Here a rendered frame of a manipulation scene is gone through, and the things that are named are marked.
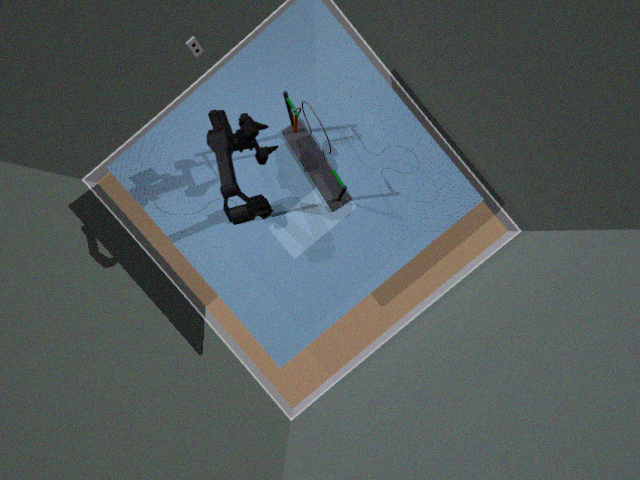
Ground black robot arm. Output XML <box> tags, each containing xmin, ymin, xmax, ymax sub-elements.
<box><xmin>206</xmin><ymin>110</ymin><xmax>274</xmax><ymax>225</ymax></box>

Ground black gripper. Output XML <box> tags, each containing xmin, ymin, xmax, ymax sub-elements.
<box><xmin>233</xmin><ymin>113</ymin><xmax>279</xmax><ymax>165</ymax></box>

